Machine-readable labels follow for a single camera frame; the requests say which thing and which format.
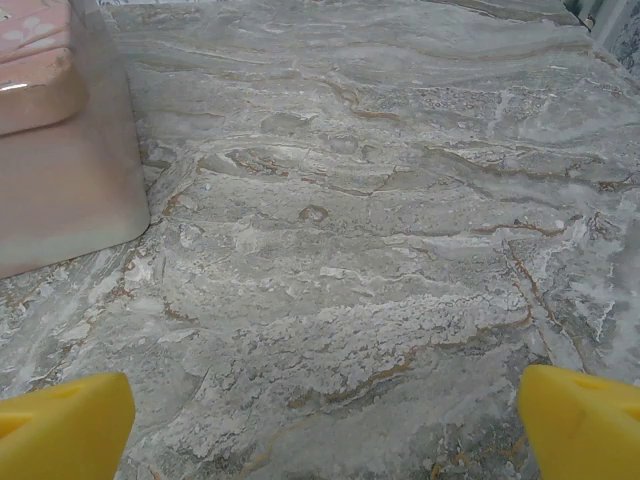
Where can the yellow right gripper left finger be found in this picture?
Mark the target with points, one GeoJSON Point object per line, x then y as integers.
{"type": "Point", "coordinates": [60, 430]}

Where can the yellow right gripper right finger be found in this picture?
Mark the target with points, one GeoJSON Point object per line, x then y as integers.
{"type": "Point", "coordinates": [585, 430]}

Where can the pink storybook tin box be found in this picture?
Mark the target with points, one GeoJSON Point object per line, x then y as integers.
{"type": "Point", "coordinates": [60, 175]}

